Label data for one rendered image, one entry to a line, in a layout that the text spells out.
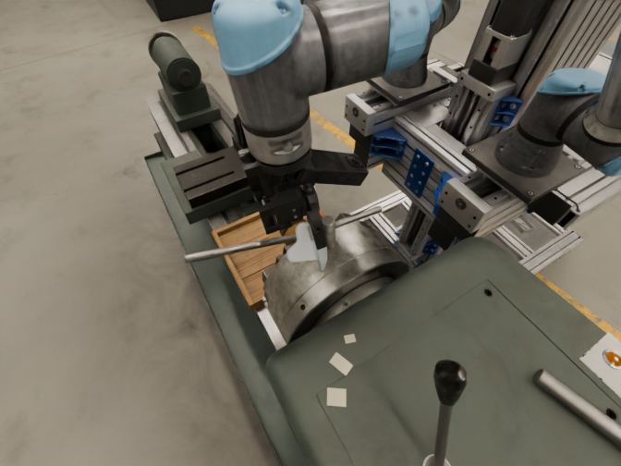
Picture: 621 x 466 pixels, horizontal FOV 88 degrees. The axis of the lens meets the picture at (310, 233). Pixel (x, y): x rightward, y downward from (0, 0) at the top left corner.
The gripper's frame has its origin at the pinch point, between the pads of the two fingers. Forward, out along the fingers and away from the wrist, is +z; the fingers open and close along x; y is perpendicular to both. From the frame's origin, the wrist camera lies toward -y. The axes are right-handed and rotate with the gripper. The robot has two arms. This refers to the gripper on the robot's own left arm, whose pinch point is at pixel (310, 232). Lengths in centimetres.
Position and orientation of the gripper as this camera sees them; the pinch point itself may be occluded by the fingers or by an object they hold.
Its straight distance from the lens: 54.8
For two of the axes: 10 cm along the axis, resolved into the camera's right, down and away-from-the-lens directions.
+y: -9.4, 3.2, -1.3
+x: 3.4, 7.7, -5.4
